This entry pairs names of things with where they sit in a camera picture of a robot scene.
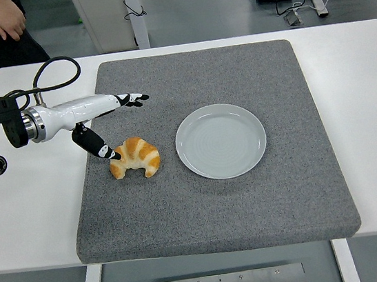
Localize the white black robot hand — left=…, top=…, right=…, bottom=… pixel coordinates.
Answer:
left=38, top=88, right=159, bottom=171

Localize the person's hand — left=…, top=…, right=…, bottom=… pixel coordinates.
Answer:
left=0, top=0, right=29, bottom=44

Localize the golden croissant bread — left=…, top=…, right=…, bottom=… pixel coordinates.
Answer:
left=105, top=133, right=163, bottom=183

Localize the grey round plate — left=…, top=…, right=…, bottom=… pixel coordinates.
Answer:
left=171, top=97, right=272, bottom=185

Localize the grey speckled mat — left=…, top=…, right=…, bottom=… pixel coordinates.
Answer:
left=51, top=31, right=364, bottom=274

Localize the grey floor socket box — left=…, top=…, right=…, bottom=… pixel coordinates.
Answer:
left=282, top=7, right=305, bottom=28

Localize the black hanging cable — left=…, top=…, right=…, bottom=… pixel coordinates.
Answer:
left=121, top=0, right=148, bottom=21

